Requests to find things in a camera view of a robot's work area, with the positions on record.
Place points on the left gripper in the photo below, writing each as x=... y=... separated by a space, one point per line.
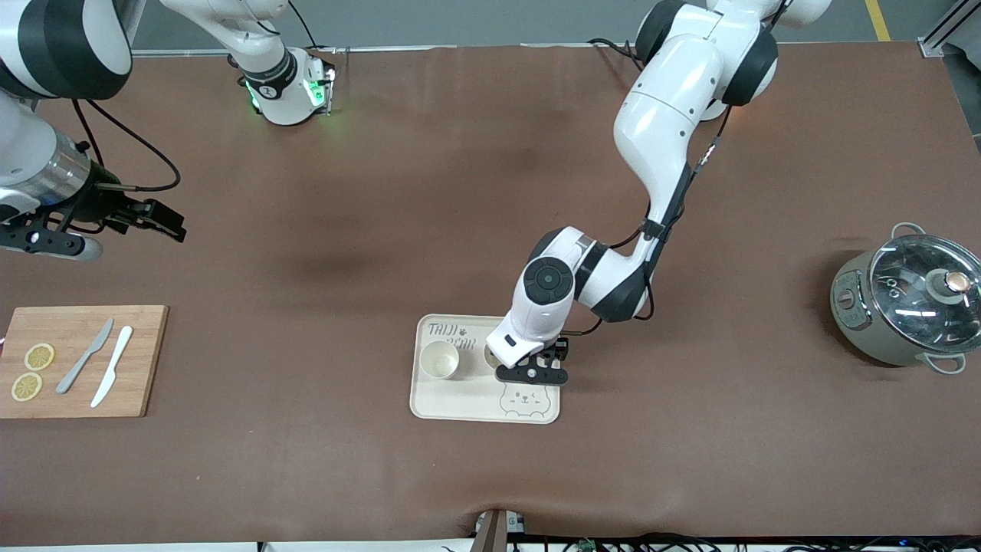
x=557 y=351

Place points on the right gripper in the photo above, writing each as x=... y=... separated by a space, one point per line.
x=102 y=201

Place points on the white IKEA cup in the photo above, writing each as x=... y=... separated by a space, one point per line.
x=490 y=355
x=439 y=360

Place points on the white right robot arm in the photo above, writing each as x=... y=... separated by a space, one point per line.
x=23 y=146

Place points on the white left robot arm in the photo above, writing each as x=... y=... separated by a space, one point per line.
x=667 y=115

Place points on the cream tray with bear print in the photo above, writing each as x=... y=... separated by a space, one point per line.
x=460 y=402

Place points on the grey plastic knife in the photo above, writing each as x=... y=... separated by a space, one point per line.
x=84 y=356

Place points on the white plastic knife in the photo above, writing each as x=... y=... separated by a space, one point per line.
x=111 y=366

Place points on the brown table cover mat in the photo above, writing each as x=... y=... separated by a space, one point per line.
x=490 y=192

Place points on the lemon slice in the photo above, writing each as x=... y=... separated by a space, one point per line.
x=27 y=386
x=39 y=356

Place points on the bamboo cutting board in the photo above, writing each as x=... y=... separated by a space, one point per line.
x=77 y=399

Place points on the grey-green electric cooking pot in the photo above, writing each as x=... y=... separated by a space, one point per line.
x=866 y=337

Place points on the glass pot lid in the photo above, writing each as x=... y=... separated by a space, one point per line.
x=912 y=299

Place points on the table edge clamp bracket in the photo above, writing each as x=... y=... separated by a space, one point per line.
x=490 y=537

